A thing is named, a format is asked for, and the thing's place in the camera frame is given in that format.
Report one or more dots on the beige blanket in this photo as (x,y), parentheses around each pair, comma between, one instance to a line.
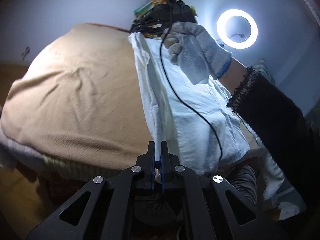
(80,100)

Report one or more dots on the white shirt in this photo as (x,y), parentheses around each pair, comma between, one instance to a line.
(200,110)

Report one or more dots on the person's right hand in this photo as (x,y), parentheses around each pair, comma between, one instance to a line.
(197,47)

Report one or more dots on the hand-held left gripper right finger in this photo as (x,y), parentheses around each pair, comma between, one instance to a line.
(163,170)

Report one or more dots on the teal painted board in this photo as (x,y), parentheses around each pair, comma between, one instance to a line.
(145,8)

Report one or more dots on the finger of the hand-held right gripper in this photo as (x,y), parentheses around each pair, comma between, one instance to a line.
(150,26)

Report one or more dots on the green striped white pillow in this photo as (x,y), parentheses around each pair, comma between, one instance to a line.
(266,72)

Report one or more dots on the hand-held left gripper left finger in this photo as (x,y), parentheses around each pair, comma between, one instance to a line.
(153,170)

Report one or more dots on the person's striped pants leg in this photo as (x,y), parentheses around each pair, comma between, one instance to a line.
(246,182)

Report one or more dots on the person's right forearm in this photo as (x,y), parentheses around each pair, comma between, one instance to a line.
(272,120)

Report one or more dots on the white fleece sheet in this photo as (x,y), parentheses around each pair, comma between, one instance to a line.
(15,152)

